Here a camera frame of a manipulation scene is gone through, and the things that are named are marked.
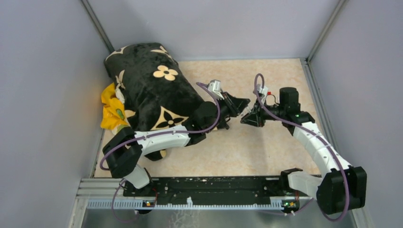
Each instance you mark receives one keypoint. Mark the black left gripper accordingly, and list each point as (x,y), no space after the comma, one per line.
(228,105)

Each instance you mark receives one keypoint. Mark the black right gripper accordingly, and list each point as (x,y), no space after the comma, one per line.
(255,118)

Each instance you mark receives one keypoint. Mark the white marker purple cap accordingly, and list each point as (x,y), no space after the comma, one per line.
(247,110)

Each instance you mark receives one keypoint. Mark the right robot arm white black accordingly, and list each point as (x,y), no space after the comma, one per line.
(341,186)

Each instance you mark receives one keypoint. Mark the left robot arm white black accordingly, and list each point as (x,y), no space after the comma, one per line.
(122,159)

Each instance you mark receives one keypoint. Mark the black floral plush blanket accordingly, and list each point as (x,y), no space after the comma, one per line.
(155,93)

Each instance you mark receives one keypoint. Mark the yellow cloth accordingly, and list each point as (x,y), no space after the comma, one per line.
(114,118)

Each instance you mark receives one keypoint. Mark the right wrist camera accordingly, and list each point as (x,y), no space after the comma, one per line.
(262,91)

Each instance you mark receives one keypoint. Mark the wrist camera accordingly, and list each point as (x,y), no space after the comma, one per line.
(215,89)
(262,91)

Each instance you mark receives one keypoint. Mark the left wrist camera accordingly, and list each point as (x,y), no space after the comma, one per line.
(215,89)

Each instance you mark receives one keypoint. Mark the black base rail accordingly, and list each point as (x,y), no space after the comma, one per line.
(233,191)

